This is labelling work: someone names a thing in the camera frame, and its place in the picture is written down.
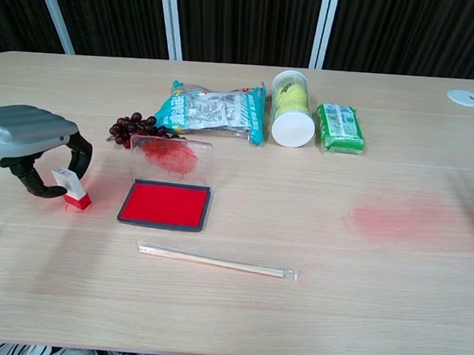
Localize small red white stamp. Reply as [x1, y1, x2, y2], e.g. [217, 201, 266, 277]
[48, 165, 95, 213]

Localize blue white snack bag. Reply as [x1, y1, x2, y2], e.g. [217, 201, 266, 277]
[153, 75, 268, 147]

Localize clear tennis ball tube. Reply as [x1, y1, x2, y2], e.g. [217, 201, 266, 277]
[266, 68, 320, 150]

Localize plain yellow tennis ball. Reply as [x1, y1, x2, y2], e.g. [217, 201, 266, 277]
[272, 90, 312, 119]

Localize dark red grape bunch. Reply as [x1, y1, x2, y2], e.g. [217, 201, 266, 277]
[106, 110, 186, 153]

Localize dark corrugated partition panel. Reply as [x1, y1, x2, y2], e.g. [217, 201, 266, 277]
[43, 0, 173, 61]
[0, 0, 68, 62]
[174, 0, 324, 70]
[323, 0, 474, 80]

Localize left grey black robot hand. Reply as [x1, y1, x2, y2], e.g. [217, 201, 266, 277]
[0, 104, 96, 202]

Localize green wrapped packet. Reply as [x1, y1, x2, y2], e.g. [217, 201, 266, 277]
[313, 101, 369, 157]

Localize printed yellow tennis ball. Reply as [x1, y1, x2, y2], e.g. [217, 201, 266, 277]
[276, 80, 309, 99]

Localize white aluminium partition post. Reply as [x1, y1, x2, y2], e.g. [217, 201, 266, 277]
[29, 0, 79, 55]
[309, 0, 341, 71]
[154, 0, 187, 62]

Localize red ink pad clear lid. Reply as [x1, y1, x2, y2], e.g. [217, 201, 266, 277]
[116, 133, 217, 234]

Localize white round cable grommet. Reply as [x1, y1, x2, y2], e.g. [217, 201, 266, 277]
[445, 88, 474, 108]

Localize wrapped wooden chopsticks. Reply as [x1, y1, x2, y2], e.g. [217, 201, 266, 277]
[136, 241, 303, 283]

